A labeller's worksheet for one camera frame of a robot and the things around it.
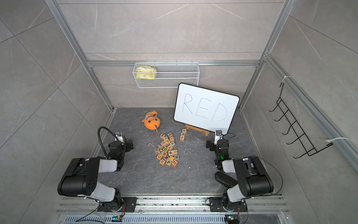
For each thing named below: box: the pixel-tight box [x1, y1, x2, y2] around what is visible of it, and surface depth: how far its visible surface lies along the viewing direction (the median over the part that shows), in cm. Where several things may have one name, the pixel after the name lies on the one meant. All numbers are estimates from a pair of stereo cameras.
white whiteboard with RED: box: [173, 83, 240, 135], surface depth 95 cm
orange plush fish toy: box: [141, 109, 161, 131], surface depth 103 cm
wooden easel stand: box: [185, 124, 211, 137], surface depth 103 cm
